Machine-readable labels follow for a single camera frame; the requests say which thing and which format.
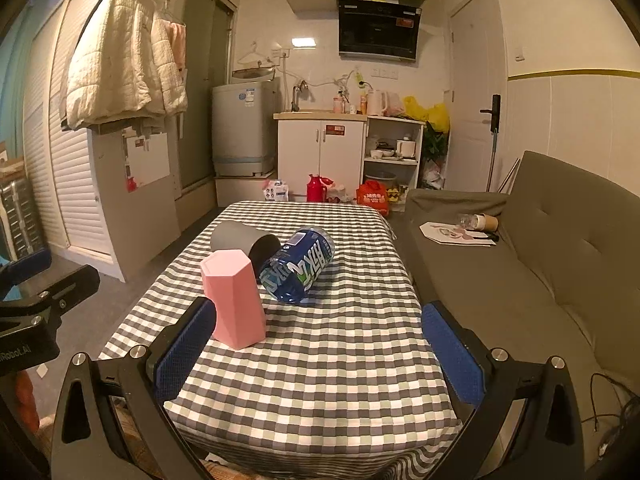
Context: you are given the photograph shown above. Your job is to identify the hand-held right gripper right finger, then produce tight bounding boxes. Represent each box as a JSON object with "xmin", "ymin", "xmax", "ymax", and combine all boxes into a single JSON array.
[{"xmin": 421, "ymin": 301, "xmax": 586, "ymax": 480}]

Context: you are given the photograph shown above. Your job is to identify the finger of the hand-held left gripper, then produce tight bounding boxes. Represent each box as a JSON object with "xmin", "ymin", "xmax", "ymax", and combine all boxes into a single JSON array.
[
  {"xmin": 0, "ymin": 249, "xmax": 53, "ymax": 291},
  {"xmin": 0, "ymin": 262, "xmax": 101, "ymax": 322}
]

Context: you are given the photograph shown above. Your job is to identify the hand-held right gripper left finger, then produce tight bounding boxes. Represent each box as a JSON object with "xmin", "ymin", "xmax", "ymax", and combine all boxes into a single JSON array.
[{"xmin": 50, "ymin": 296, "xmax": 218, "ymax": 480}]

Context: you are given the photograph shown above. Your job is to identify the grey cup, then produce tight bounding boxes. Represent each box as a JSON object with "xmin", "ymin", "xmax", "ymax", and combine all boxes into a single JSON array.
[{"xmin": 210, "ymin": 220, "xmax": 282, "ymax": 283}]

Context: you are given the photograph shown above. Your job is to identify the pink hexagonal cup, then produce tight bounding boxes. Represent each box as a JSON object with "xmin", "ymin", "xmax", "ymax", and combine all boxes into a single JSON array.
[{"xmin": 200, "ymin": 249, "xmax": 267, "ymax": 350}]

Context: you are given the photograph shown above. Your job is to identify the dark ribbed suitcase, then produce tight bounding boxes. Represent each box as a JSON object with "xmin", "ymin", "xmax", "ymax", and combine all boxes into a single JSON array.
[{"xmin": 0, "ymin": 175, "xmax": 48, "ymax": 263}]

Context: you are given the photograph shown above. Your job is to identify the white louvered wardrobe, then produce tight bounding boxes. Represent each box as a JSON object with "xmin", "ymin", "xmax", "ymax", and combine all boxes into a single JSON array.
[{"xmin": 20, "ymin": 0, "xmax": 181, "ymax": 281}]

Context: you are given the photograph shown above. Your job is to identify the printed paper sheet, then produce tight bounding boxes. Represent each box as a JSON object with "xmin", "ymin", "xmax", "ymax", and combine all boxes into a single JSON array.
[{"xmin": 419, "ymin": 221, "xmax": 498, "ymax": 247}]

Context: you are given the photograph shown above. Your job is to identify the grey white checkered tablecloth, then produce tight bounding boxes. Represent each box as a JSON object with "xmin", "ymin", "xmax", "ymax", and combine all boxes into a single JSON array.
[{"xmin": 97, "ymin": 200, "xmax": 463, "ymax": 480}]

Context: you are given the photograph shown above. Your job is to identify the blue drink bottle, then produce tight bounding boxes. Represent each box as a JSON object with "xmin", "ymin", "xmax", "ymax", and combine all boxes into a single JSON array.
[{"xmin": 258, "ymin": 226, "xmax": 335, "ymax": 305}]

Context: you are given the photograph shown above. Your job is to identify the grey sofa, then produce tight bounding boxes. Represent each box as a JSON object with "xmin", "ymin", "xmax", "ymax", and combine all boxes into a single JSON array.
[{"xmin": 400, "ymin": 150, "xmax": 640, "ymax": 471}]

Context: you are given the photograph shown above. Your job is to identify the white paper poster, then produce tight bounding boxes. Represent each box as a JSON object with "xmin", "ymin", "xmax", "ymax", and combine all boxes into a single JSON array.
[{"xmin": 121, "ymin": 130, "xmax": 172, "ymax": 193}]

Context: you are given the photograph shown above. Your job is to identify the red snack bag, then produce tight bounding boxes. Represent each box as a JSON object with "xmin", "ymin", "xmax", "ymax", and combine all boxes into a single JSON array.
[{"xmin": 356, "ymin": 180, "xmax": 391, "ymax": 217}]

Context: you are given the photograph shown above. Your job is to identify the white blue package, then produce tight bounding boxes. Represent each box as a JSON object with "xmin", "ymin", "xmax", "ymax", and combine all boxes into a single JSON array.
[{"xmin": 261, "ymin": 178, "xmax": 292, "ymax": 202}]

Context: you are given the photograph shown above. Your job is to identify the white open shelf unit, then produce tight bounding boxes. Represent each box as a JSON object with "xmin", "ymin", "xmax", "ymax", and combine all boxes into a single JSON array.
[{"xmin": 361, "ymin": 115, "xmax": 426, "ymax": 201}]

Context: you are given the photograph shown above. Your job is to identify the broom stick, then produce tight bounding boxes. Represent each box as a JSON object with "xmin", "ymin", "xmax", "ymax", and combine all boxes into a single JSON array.
[{"xmin": 487, "ymin": 130, "xmax": 498, "ymax": 193}]

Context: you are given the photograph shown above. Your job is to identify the red thermos jug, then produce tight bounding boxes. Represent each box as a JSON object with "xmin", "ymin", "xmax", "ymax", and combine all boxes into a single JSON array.
[{"xmin": 306, "ymin": 173, "xmax": 328, "ymax": 203}]

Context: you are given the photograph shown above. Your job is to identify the white washing machine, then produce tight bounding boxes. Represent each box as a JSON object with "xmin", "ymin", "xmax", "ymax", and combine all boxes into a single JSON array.
[{"xmin": 211, "ymin": 79, "xmax": 277, "ymax": 178}]

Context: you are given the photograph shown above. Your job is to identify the white quilted jacket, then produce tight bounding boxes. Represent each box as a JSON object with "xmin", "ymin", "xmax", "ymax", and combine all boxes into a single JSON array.
[{"xmin": 61, "ymin": 0, "xmax": 188, "ymax": 131}]

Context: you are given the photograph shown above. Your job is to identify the white sink cabinet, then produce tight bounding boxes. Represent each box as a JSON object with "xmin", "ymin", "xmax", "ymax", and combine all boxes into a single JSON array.
[{"xmin": 273, "ymin": 111, "xmax": 368, "ymax": 203}]

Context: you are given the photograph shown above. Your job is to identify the glass shower door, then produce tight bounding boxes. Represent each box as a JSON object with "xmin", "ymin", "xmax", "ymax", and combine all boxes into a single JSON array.
[{"xmin": 177, "ymin": 0, "xmax": 236, "ymax": 193}]

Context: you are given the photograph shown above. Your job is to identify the yellow plastic bag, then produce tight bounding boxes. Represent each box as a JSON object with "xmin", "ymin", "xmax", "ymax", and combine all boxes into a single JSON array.
[{"xmin": 404, "ymin": 96, "xmax": 451, "ymax": 133}]

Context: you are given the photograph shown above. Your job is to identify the white electric kettle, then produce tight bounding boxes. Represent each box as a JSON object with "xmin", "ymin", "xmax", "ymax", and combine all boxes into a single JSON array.
[{"xmin": 367, "ymin": 89, "xmax": 391, "ymax": 117}]

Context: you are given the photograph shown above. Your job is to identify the pink garment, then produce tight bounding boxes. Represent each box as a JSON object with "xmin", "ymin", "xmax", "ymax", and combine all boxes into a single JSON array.
[{"xmin": 167, "ymin": 20, "xmax": 187, "ymax": 68}]

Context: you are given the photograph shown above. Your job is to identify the white door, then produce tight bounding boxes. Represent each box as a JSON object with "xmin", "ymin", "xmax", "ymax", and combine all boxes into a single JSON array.
[{"xmin": 447, "ymin": 0, "xmax": 506, "ymax": 193}]

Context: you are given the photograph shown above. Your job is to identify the black range hood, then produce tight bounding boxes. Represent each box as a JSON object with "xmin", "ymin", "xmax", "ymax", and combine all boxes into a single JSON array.
[{"xmin": 336, "ymin": 0, "xmax": 421, "ymax": 63}]

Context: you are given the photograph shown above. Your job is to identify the black cables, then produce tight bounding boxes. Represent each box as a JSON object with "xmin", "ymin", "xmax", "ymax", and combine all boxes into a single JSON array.
[{"xmin": 587, "ymin": 372, "xmax": 640, "ymax": 461}]

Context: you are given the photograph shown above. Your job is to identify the black door handle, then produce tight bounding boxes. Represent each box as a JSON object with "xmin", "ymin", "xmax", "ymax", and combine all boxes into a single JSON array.
[{"xmin": 480, "ymin": 94, "xmax": 502, "ymax": 133}]

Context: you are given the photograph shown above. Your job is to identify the wire clothes hanger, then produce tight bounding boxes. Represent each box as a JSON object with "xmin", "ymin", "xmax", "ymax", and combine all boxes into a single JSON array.
[{"xmin": 237, "ymin": 42, "xmax": 273, "ymax": 67}]

